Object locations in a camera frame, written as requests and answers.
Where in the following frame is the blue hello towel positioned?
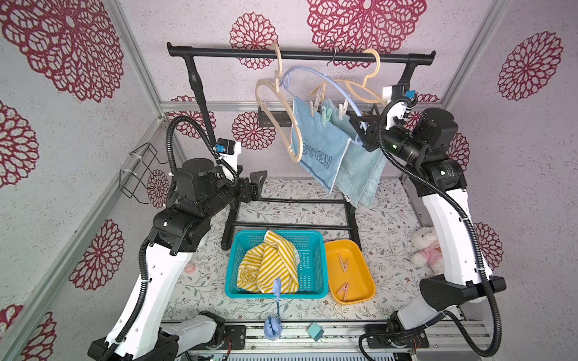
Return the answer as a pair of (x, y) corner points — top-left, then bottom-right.
(293, 97), (351, 193)

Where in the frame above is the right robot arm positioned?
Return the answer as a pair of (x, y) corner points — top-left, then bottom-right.
(349, 108), (507, 357)

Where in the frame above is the peach pink clothespin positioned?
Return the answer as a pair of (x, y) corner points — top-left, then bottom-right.
(337, 253), (349, 272)

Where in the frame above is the beige plastic hanger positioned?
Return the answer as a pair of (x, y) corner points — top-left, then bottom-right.
(333, 48), (388, 105)

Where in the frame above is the small teal cube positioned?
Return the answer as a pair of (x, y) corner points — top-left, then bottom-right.
(307, 323), (325, 342)

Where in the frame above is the black wire wall rack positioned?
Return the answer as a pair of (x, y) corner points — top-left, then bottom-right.
(118, 142), (170, 208)

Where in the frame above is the black clothes rack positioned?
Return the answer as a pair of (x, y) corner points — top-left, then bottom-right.
(167, 43), (436, 251)

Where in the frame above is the yellow plastic tray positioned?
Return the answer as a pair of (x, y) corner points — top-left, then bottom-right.
(325, 239), (376, 305)

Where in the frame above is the cream plastic hanger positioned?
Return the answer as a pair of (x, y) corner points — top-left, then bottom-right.
(254, 42), (303, 163)

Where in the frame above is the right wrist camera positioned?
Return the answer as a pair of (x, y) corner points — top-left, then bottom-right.
(382, 84), (418, 130)

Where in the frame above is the white teddy bear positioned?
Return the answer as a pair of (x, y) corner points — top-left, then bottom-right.
(410, 227), (444, 275)

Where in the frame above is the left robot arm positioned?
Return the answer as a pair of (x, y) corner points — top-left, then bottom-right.
(88, 116), (267, 360)

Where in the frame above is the teal plastic basket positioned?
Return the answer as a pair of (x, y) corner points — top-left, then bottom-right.
(224, 230), (329, 299)

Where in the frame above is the white clothespin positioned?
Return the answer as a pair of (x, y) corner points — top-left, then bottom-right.
(338, 100), (349, 120)

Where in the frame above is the green clothespin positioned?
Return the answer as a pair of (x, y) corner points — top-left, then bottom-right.
(321, 106), (333, 126)

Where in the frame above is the light blue hanger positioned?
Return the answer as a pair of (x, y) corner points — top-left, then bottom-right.
(280, 66), (362, 117)

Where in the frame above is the teal plain towel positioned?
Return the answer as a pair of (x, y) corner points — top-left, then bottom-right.
(322, 99), (387, 208)

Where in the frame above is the yellow striped towel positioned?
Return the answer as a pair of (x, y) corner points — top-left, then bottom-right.
(236, 231), (300, 294)

